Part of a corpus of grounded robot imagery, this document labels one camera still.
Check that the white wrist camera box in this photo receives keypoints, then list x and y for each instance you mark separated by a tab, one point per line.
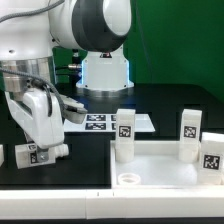
75	111

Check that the white fence bar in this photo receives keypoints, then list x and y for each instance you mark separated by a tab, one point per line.
111	203
1	155

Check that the white marker tag sheet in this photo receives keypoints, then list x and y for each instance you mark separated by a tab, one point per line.
103	123

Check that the white left fence bar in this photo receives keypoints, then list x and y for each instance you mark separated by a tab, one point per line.
1	155

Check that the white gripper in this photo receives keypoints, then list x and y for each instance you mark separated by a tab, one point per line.
46	131

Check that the white front fence bar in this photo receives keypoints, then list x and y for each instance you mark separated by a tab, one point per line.
111	203

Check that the white square table top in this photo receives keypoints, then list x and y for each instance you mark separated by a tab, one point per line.
156	166

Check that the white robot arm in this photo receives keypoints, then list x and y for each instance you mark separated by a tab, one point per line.
29	31

